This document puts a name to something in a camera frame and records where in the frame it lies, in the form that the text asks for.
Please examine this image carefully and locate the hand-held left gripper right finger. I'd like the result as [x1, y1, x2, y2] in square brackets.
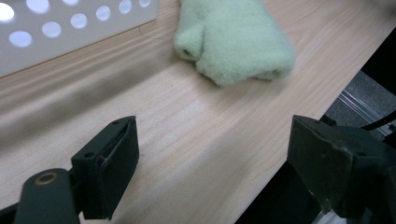
[287, 114, 396, 220]

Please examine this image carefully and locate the aluminium frame rail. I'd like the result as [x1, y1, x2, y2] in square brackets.
[337, 90, 394, 136]

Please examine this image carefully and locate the white perforated panel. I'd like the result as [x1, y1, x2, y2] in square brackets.
[0, 0, 160, 78]

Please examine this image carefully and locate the light green towel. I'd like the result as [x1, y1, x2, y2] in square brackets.
[173, 0, 296, 88]

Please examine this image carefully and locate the black cable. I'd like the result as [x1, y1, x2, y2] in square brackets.
[361, 111, 396, 132]

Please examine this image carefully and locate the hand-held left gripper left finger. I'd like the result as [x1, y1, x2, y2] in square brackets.
[70, 115, 140, 220]

